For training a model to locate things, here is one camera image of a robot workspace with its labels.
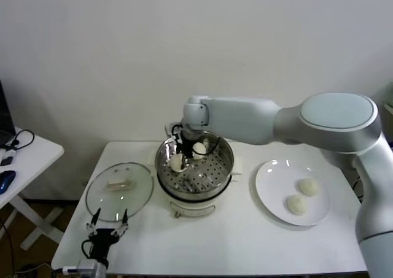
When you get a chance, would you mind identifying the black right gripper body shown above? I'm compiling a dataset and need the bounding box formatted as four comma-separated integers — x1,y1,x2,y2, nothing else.
175,126,202,156

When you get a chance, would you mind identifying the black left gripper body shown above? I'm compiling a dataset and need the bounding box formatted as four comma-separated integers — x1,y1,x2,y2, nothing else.
88,227,120,268

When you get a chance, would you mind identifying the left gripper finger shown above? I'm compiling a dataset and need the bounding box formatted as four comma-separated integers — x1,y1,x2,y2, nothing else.
87,207,102,234
112,209,129,236

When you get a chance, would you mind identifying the white steamed baozi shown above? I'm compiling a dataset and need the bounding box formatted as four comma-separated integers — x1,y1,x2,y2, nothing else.
296,177,322,196
286,195,309,216
169,155,189,172
192,142,207,160

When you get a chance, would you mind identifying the round glass pot lid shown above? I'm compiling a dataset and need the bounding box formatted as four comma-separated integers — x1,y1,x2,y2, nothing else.
85,162,154,223

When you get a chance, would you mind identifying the stainless steel steamer basket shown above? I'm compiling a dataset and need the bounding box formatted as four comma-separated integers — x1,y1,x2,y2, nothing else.
147,129,245,201

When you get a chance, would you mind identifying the cream electric cooker base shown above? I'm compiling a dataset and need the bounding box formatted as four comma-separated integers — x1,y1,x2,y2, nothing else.
157,172,241,220

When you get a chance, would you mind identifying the white folding side table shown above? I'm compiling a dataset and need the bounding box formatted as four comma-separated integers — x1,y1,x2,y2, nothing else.
0,126,65,251

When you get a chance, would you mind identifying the round white plate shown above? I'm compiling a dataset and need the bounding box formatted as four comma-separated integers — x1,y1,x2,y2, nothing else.
254,158,332,227

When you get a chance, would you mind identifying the blue computer mouse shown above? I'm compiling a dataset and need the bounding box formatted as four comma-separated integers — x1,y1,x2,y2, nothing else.
0,169,17,195

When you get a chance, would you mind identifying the dark laptop screen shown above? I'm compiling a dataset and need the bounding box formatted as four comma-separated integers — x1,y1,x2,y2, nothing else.
0,80,17,147

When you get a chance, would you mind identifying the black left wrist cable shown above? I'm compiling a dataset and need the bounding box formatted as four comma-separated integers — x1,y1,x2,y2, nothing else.
81,240,93,259

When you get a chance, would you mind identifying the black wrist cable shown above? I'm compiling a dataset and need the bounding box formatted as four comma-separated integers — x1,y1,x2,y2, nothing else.
202,135,222,156
81,240,93,259

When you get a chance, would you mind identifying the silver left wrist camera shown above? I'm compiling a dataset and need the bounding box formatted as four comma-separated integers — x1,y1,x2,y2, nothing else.
61,258,104,277

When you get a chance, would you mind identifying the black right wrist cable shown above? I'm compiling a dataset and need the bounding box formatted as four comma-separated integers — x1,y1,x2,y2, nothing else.
202,135,222,156

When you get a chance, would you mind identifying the black floor cable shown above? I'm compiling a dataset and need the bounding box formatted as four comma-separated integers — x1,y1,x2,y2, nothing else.
0,218,15,274

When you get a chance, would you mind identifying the black looped cable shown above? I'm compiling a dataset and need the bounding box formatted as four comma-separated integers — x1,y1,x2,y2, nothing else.
5,129,36,152

